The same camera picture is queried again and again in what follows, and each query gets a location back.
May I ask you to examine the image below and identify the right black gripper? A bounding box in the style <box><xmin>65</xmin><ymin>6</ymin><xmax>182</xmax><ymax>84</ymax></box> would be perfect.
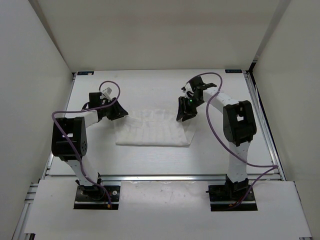
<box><xmin>176</xmin><ymin>95</ymin><xmax>204</xmax><ymax>122</ymax></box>

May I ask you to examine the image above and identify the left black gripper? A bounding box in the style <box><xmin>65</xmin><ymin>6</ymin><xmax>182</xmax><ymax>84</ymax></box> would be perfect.
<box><xmin>99</xmin><ymin>97</ymin><xmax>129</xmax><ymax>121</ymax></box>

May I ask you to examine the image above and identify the white pleated skirt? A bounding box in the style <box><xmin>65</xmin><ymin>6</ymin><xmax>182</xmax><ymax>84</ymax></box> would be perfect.
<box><xmin>113</xmin><ymin>109</ymin><xmax>197</xmax><ymax>147</ymax></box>

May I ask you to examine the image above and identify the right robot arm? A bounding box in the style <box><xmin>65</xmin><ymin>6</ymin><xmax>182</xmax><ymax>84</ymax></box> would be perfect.
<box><xmin>176</xmin><ymin>87</ymin><xmax>257</xmax><ymax>200</ymax></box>

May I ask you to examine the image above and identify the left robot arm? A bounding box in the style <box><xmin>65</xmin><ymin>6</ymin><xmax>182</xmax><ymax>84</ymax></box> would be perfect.
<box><xmin>51</xmin><ymin>97</ymin><xmax>129</xmax><ymax>202</ymax></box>

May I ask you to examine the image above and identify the left blue corner label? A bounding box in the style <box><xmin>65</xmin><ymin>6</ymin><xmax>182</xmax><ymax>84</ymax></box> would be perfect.
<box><xmin>77</xmin><ymin>71</ymin><xmax>94</xmax><ymax>76</ymax></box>

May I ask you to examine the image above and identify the blue corner label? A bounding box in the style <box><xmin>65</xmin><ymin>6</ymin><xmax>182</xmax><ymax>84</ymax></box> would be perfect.
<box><xmin>77</xmin><ymin>71</ymin><xmax>94</xmax><ymax>76</ymax></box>
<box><xmin>225</xmin><ymin>69</ymin><xmax>243</xmax><ymax>74</ymax></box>

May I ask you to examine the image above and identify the right blue corner label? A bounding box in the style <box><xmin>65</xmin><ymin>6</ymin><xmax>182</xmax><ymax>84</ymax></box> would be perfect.
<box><xmin>225</xmin><ymin>69</ymin><xmax>243</xmax><ymax>74</ymax></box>

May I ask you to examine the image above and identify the white front cover board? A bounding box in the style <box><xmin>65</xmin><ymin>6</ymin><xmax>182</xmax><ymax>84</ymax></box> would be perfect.
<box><xmin>25</xmin><ymin>180</ymin><xmax>311</xmax><ymax>240</ymax></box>

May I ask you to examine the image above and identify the aluminium table frame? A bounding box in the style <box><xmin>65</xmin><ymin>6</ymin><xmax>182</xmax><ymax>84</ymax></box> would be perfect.
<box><xmin>11</xmin><ymin>69</ymin><xmax>287</xmax><ymax>240</ymax></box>

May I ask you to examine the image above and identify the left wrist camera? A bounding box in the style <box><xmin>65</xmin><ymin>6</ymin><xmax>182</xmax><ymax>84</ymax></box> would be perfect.
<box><xmin>82</xmin><ymin>87</ymin><xmax>112</xmax><ymax>110</ymax></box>

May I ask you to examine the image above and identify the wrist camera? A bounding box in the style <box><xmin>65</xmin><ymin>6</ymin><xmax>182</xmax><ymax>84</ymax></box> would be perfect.
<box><xmin>181</xmin><ymin>76</ymin><xmax>217</xmax><ymax>99</ymax></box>
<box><xmin>82</xmin><ymin>87</ymin><xmax>112</xmax><ymax>110</ymax></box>

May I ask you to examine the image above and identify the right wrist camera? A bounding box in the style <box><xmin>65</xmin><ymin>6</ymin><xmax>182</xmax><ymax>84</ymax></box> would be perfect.
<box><xmin>181</xmin><ymin>76</ymin><xmax>217</xmax><ymax>99</ymax></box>

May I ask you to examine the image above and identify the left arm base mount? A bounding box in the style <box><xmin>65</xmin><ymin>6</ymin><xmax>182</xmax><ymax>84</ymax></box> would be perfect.
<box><xmin>73</xmin><ymin>180</ymin><xmax>121</xmax><ymax>210</ymax></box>

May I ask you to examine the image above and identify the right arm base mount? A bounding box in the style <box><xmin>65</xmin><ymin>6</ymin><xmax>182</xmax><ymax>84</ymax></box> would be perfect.
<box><xmin>206</xmin><ymin>178</ymin><xmax>258</xmax><ymax>212</ymax></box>

